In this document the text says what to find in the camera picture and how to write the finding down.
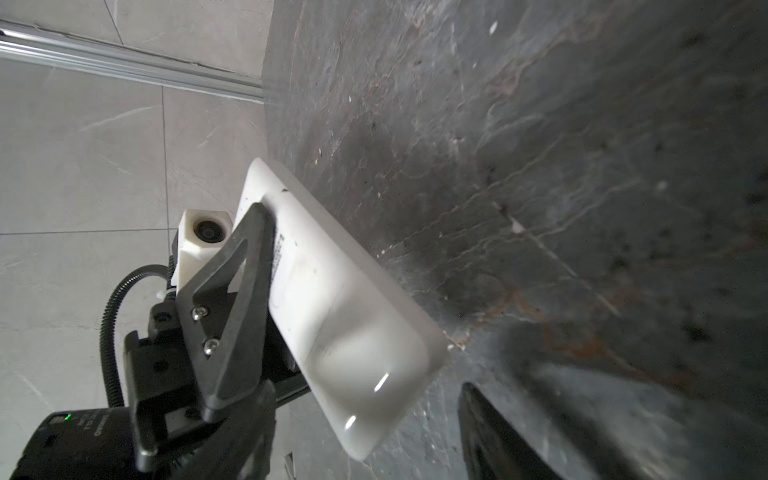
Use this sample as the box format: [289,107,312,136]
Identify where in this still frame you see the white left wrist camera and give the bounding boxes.
[171,209,233,291]

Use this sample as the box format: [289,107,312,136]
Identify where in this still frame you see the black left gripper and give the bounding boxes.
[124,203,310,474]

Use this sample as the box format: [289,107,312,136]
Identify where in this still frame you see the white remote control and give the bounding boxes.
[236,158,449,461]

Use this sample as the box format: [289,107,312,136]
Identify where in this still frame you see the black corrugated left cable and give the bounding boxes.
[98,263,172,409]

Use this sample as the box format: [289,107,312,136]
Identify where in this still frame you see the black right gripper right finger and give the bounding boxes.
[457,382,560,480]

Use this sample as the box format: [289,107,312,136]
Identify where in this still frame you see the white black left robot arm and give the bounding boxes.
[13,204,309,479]

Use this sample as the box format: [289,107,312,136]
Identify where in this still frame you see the aluminium frame profile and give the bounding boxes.
[1,21,265,104]

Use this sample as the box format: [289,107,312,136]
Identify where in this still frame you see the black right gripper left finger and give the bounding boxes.
[173,380,276,479]

